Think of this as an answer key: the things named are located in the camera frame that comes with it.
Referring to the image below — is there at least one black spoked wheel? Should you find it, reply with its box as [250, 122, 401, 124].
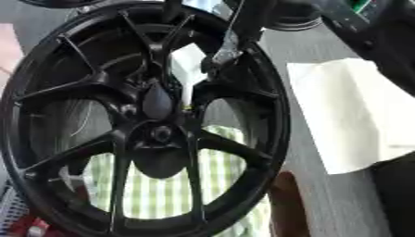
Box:
[0, 1, 294, 237]

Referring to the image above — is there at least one brown wooden object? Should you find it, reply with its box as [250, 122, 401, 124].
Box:
[267, 170, 313, 237]

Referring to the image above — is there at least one black round object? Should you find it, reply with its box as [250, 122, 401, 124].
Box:
[262, 8, 328, 32]
[18, 0, 107, 9]

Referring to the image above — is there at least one white paper sheet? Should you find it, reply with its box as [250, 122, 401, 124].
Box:
[285, 57, 415, 176]

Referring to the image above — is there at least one red and white object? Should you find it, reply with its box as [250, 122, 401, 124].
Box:
[7, 216, 54, 237]

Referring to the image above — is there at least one grey ribbed basket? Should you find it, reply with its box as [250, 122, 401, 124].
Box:
[0, 180, 32, 231]

